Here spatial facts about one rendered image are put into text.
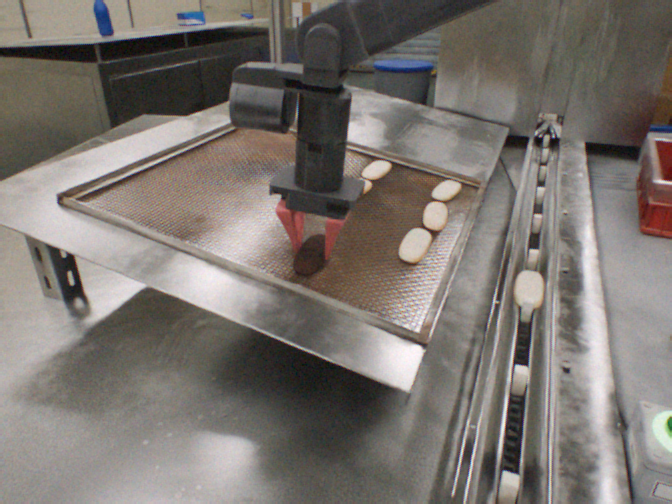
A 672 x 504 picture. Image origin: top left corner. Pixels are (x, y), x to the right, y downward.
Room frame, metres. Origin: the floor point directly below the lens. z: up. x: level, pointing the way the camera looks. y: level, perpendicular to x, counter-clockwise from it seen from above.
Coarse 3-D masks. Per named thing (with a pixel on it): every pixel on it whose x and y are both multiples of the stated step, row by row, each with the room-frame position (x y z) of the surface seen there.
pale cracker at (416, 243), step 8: (416, 232) 0.65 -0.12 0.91; (424, 232) 0.65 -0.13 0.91; (408, 240) 0.62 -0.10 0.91; (416, 240) 0.62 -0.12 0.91; (424, 240) 0.63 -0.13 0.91; (400, 248) 0.60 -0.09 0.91; (408, 248) 0.60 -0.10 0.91; (416, 248) 0.60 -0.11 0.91; (424, 248) 0.61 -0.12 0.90; (400, 256) 0.59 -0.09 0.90; (408, 256) 0.58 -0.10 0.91; (416, 256) 0.58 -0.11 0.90
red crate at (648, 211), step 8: (640, 176) 1.06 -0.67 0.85; (640, 184) 1.01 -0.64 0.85; (640, 192) 0.99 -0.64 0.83; (640, 200) 0.95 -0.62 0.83; (640, 208) 0.91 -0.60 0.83; (648, 208) 0.85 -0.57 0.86; (656, 208) 0.82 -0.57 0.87; (664, 208) 0.81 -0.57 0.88; (640, 216) 0.87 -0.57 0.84; (648, 216) 0.83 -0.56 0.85; (656, 216) 0.82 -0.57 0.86; (664, 216) 0.81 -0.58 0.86; (640, 224) 0.84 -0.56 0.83; (648, 224) 0.82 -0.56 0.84; (656, 224) 0.82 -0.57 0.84; (664, 224) 0.80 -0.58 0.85; (648, 232) 0.81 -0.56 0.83; (656, 232) 0.81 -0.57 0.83; (664, 232) 0.80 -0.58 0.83
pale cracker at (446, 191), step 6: (450, 180) 0.87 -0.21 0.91; (438, 186) 0.83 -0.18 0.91; (444, 186) 0.83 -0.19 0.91; (450, 186) 0.84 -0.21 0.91; (456, 186) 0.84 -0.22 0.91; (432, 192) 0.81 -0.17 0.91; (438, 192) 0.80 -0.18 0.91; (444, 192) 0.81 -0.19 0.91; (450, 192) 0.81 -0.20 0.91; (456, 192) 0.82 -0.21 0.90; (438, 198) 0.79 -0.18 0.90; (444, 198) 0.79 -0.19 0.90; (450, 198) 0.80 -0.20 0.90
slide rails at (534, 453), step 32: (544, 192) 0.95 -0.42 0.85; (544, 224) 0.80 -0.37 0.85; (512, 256) 0.68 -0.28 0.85; (544, 256) 0.68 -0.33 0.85; (512, 288) 0.59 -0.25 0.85; (544, 288) 0.59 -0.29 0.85; (512, 320) 0.52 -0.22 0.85; (544, 320) 0.52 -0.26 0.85; (512, 352) 0.45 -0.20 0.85; (544, 352) 0.46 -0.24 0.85; (544, 384) 0.40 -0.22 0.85; (544, 416) 0.36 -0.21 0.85; (480, 448) 0.32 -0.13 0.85; (544, 448) 0.32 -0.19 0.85; (480, 480) 0.29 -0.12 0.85; (544, 480) 0.29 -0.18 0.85
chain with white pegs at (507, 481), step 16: (544, 144) 1.31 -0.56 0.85; (544, 160) 1.18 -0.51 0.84; (544, 176) 1.05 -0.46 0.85; (528, 256) 0.66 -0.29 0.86; (528, 304) 0.53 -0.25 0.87; (528, 320) 0.53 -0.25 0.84; (528, 336) 0.50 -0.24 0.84; (512, 368) 0.45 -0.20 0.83; (528, 368) 0.41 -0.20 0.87; (512, 384) 0.40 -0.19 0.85; (512, 400) 0.39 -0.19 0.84; (512, 416) 0.37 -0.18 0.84; (512, 432) 0.35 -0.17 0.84; (512, 448) 0.33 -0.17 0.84; (512, 464) 0.31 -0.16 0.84; (512, 480) 0.27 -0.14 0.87; (496, 496) 0.28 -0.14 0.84; (512, 496) 0.27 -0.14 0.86
